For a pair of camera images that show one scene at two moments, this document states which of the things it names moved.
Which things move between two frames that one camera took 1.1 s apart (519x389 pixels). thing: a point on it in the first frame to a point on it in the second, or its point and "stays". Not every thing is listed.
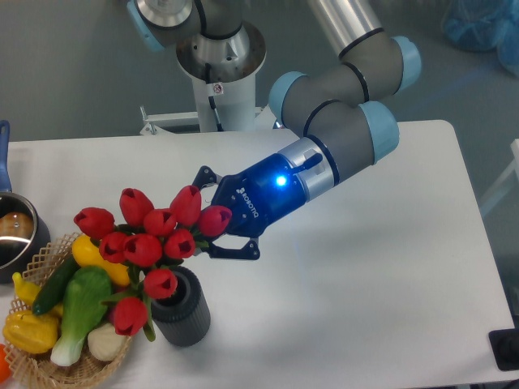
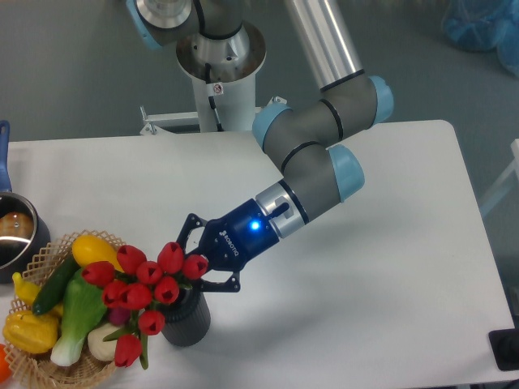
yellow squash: [87, 254] stays
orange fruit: [5, 371] stays
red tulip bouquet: [150, 242] to [135, 285]
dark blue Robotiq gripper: [255, 198] to [228, 241]
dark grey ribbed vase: [184, 318] stays
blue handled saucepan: [24, 235] stays
